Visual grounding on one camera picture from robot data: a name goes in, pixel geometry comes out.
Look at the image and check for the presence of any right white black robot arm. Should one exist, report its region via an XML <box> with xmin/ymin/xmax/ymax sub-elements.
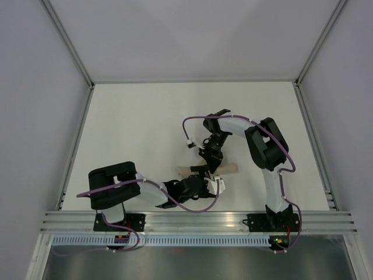
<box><xmin>199</xmin><ymin>109</ymin><xmax>293</xmax><ymax>230</ymax></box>

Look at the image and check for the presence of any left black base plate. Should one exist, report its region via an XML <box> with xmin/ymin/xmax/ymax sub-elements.
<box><xmin>93</xmin><ymin>213</ymin><xmax>146</xmax><ymax>232</ymax></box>

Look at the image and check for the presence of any purple cable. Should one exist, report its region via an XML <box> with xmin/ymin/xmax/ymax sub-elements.
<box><xmin>76</xmin><ymin>177</ymin><xmax>221</xmax><ymax>234</ymax></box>
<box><xmin>182</xmin><ymin>114</ymin><xmax>302</xmax><ymax>234</ymax></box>

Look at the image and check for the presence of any right aluminium frame post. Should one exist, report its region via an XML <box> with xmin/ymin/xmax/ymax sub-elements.
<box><xmin>293</xmin><ymin>0</ymin><xmax>349</xmax><ymax>87</ymax></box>

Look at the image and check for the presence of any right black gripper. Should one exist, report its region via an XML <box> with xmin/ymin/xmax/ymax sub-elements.
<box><xmin>199</xmin><ymin>131</ymin><xmax>229</xmax><ymax>174</ymax></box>

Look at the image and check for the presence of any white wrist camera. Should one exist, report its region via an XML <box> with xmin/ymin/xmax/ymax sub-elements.
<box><xmin>186</xmin><ymin>139</ymin><xmax>204</xmax><ymax>149</ymax></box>
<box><xmin>205</xmin><ymin>176</ymin><xmax>226</xmax><ymax>195</ymax></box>

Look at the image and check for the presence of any beige cloth napkin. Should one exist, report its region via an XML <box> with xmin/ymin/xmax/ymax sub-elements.
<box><xmin>175</xmin><ymin>163</ymin><xmax>238</xmax><ymax>178</ymax></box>

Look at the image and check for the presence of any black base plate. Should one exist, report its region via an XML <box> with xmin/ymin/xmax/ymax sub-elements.
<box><xmin>242</xmin><ymin>213</ymin><xmax>301</xmax><ymax>233</ymax></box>
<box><xmin>93</xmin><ymin>213</ymin><xmax>146</xmax><ymax>232</ymax></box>

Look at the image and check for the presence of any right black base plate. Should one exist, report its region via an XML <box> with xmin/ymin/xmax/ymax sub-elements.
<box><xmin>242</xmin><ymin>213</ymin><xmax>301</xmax><ymax>233</ymax></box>

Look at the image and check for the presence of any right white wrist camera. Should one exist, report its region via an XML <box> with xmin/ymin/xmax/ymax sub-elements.
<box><xmin>186</xmin><ymin>139</ymin><xmax>204</xmax><ymax>149</ymax></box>

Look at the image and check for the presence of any aluminium mounting rail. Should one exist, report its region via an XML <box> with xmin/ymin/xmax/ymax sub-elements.
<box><xmin>40</xmin><ymin>211</ymin><xmax>357</xmax><ymax>235</ymax></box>

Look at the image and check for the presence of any white slotted cable duct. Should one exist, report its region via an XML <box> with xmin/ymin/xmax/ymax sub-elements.
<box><xmin>52</xmin><ymin>234</ymin><xmax>270</xmax><ymax>247</ymax></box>

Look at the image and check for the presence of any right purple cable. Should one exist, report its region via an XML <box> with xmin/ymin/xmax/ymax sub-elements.
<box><xmin>182</xmin><ymin>114</ymin><xmax>302</xmax><ymax>234</ymax></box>

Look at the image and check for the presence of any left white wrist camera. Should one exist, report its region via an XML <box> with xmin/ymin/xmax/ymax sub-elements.
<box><xmin>205</xmin><ymin>176</ymin><xmax>226</xmax><ymax>195</ymax></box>

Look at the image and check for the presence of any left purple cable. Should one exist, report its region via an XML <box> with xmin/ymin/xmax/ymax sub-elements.
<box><xmin>76</xmin><ymin>177</ymin><xmax>221</xmax><ymax>234</ymax></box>

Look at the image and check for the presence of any aluminium frame post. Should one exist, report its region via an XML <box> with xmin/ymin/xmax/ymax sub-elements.
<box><xmin>40</xmin><ymin>0</ymin><xmax>94</xmax><ymax>89</ymax></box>
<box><xmin>293</xmin><ymin>0</ymin><xmax>349</xmax><ymax>87</ymax></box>

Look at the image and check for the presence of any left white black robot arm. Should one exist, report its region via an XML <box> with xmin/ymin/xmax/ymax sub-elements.
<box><xmin>83</xmin><ymin>162</ymin><xmax>224</xmax><ymax>231</ymax></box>

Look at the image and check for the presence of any left aluminium frame post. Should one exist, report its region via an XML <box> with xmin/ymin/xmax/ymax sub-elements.
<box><xmin>40</xmin><ymin>0</ymin><xmax>94</xmax><ymax>89</ymax></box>

